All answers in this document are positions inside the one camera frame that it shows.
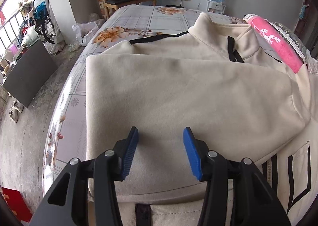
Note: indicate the floral grey bed sheet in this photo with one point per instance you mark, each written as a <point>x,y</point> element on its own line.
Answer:
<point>67,137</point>

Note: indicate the metal balcony railing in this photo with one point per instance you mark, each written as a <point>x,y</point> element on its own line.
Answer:
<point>10,31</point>

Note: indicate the white plastic bag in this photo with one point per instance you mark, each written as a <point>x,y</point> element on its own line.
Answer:
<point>85,31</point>

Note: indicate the white water dispenser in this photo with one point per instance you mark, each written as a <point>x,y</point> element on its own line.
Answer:
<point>212,7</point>

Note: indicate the beige zip jacket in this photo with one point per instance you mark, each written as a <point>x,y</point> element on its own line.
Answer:
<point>217,80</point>

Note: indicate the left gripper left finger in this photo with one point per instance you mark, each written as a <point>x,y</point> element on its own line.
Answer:
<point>66,202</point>

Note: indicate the red box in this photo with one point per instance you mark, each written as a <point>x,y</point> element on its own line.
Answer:
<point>17,205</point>

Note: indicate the pink fleece blanket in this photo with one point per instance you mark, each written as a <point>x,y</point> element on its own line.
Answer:
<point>276,41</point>

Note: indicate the wheelchair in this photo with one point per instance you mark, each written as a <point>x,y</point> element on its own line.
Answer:
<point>43,23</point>

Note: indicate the grey lace pillow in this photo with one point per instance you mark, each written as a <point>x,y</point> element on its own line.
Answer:
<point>295,43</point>

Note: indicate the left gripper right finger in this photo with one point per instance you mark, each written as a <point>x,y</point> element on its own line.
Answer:
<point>254,201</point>

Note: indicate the dark grey board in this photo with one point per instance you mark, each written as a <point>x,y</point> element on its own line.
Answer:
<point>30,73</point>

